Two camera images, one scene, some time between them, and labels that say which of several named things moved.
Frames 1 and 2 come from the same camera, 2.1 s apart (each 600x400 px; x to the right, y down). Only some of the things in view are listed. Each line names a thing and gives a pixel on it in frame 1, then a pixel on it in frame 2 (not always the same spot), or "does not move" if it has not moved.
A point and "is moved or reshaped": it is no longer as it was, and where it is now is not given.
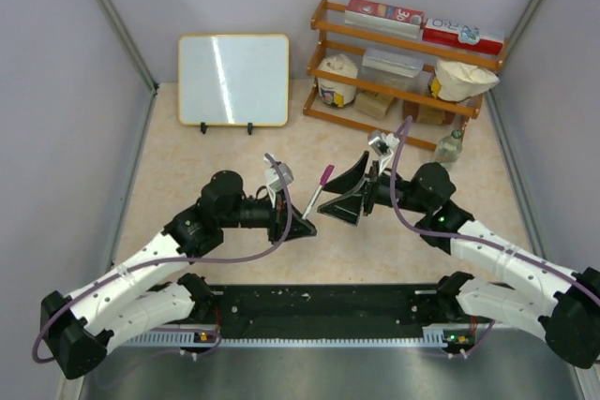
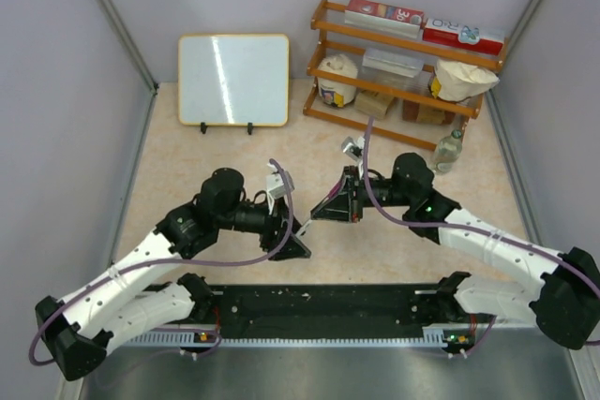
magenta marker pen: x=326 y=174 is moved or reshaped
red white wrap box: x=455 y=35 does not move
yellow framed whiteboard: x=233 y=80 does not move
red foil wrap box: x=382 y=17 does not move
